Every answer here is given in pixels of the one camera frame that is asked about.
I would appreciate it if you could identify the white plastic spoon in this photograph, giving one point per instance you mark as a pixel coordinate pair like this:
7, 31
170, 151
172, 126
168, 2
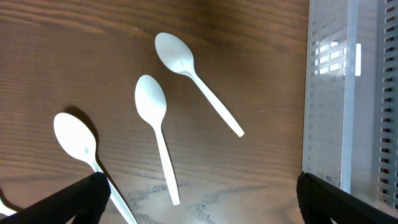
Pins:
178, 58
6, 210
152, 106
78, 141

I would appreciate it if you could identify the white label sticker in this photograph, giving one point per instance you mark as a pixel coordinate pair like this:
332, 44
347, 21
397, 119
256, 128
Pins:
358, 60

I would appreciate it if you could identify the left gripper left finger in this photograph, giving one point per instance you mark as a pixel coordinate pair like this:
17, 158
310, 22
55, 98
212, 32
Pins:
82, 202

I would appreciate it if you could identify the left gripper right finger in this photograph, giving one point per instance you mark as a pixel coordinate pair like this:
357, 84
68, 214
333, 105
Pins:
321, 202

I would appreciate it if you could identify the clear plastic mesh basket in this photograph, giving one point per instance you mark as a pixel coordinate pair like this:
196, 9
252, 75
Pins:
350, 123

